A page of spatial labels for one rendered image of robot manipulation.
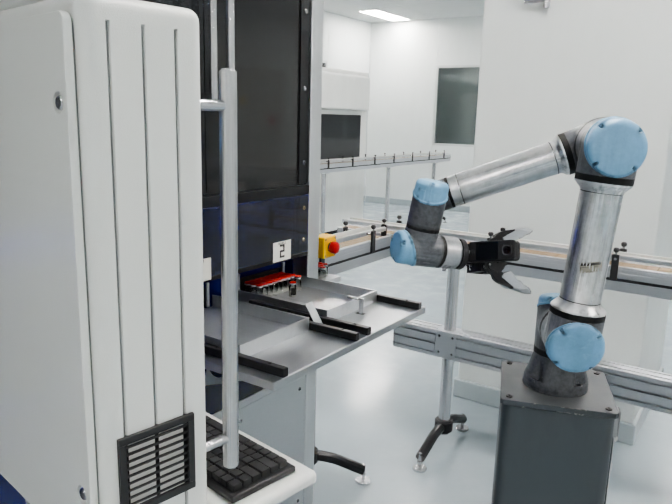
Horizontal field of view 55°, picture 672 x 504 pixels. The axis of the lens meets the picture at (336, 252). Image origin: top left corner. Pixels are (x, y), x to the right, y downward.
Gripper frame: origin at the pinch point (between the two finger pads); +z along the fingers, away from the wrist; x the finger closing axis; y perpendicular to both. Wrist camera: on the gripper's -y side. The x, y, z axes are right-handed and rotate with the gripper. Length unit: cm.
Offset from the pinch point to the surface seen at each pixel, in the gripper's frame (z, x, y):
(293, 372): -55, 29, 9
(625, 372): 85, 27, 58
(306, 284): -33, 5, 71
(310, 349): -47, 24, 21
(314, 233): -33, -12, 69
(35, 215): -104, 7, -35
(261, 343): -59, 23, 22
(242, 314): -58, 16, 49
